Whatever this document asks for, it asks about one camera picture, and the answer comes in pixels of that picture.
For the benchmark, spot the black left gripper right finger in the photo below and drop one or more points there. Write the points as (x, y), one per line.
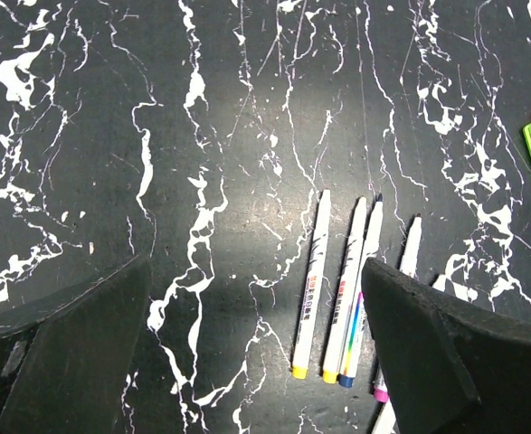
(449, 366)

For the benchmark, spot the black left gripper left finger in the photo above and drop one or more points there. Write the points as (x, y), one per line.
(64, 358)

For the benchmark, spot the white pen orange end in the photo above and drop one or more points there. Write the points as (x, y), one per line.
(345, 293)

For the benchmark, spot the white pen green end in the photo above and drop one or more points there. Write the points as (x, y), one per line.
(385, 421)

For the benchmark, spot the white pen magenta end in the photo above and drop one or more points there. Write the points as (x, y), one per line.
(408, 266)

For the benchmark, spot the white pen blue end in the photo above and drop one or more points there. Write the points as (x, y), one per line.
(354, 338)

